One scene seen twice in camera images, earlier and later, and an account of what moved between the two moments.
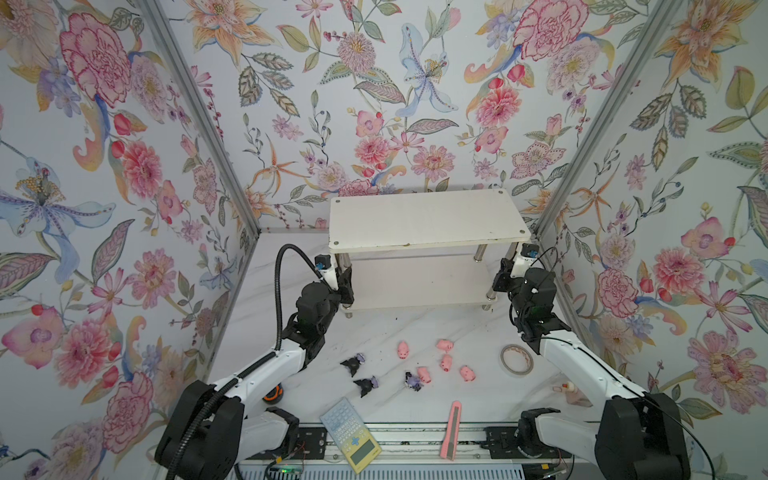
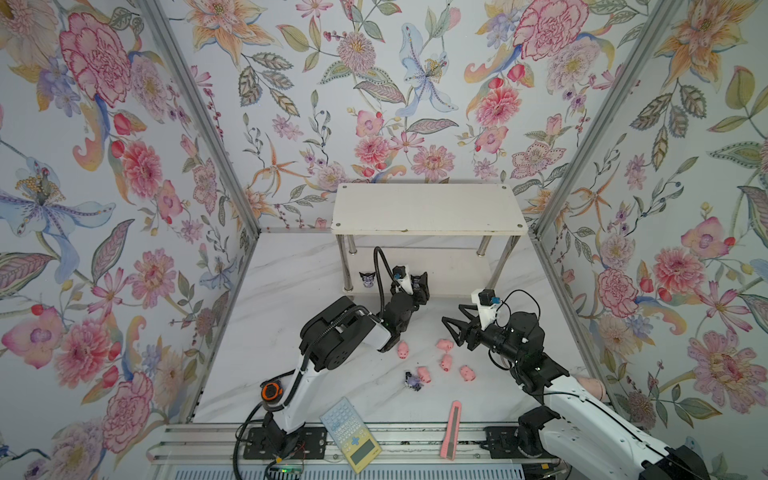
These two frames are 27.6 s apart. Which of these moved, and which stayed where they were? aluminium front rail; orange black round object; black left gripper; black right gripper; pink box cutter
Moved: black left gripper; black right gripper
Stayed: orange black round object; pink box cutter; aluminium front rail
